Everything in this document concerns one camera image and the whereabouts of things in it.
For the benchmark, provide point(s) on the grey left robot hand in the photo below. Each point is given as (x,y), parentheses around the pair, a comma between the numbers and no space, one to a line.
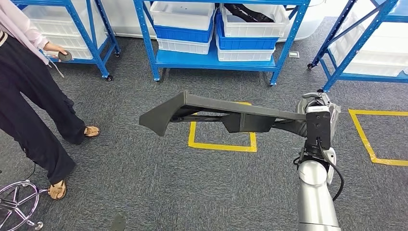
(118,223)

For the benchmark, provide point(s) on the person's hand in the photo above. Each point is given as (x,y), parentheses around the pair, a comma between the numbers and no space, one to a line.
(54,48)

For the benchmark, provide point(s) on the dark round disc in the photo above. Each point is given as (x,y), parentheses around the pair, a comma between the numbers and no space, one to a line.
(66,57)

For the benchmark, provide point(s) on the black plastic bracket panel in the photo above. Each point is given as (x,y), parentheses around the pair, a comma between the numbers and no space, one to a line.
(207,103)

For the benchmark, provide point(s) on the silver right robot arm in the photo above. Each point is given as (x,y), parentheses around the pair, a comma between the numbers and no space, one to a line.
(315,197)

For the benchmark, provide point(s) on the blue steel shelf rack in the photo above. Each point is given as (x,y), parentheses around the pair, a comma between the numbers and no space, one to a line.
(207,60)
(92,47)
(366,78)

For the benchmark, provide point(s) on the black plastic part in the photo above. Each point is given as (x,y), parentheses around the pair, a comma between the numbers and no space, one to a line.
(248,14)

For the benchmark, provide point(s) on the translucent white crate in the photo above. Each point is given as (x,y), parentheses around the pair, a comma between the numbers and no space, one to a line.
(376,68)
(382,47)
(73,41)
(47,19)

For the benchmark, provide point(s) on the person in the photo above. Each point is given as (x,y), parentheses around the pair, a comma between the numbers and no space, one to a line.
(25,95)

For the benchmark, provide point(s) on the tan sandal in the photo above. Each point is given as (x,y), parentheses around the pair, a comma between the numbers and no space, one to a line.
(92,131)
(57,191)

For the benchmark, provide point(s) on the chrome chair base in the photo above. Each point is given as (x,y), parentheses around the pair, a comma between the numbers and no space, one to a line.
(39,226)

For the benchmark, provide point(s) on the yellow floor tape square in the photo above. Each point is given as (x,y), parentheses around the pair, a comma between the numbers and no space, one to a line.
(223,147)
(382,112)

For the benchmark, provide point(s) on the floor socket plate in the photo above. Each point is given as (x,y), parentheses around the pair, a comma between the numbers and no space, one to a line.
(294,55)

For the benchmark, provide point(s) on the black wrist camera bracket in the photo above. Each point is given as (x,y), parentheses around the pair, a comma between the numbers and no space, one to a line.
(318,127)

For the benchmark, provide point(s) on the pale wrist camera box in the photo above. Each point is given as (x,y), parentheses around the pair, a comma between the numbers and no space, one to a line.
(318,109)

